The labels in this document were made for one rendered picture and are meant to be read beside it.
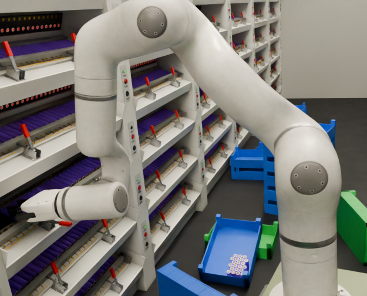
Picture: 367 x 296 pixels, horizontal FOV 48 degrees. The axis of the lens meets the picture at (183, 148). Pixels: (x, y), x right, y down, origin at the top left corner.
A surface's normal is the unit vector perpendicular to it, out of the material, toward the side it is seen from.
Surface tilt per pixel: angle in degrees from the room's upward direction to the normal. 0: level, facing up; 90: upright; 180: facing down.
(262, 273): 0
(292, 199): 125
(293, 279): 91
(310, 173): 81
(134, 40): 107
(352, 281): 3
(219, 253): 18
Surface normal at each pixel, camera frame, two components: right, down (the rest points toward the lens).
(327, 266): 0.47, 0.21
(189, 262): -0.08, -0.95
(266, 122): 0.41, 0.79
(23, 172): 0.90, 0.37
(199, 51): -0.66, -0.34
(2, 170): 0.25, -0.87
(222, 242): -0.19, -0.80
